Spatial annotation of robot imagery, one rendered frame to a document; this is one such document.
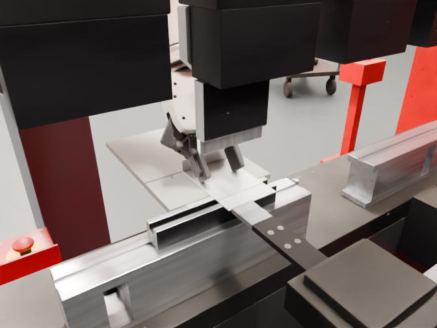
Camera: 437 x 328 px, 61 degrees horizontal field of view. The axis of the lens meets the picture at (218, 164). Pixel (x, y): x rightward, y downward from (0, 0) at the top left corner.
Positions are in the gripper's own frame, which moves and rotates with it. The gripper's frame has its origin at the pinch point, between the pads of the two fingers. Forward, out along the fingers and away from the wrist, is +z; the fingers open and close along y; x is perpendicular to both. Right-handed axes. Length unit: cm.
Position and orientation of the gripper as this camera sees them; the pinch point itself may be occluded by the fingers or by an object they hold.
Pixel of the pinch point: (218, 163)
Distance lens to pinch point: 57.1
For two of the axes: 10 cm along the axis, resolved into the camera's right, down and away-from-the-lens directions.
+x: -4.3, 2.6, 8.7
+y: 8.3, -2.7, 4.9
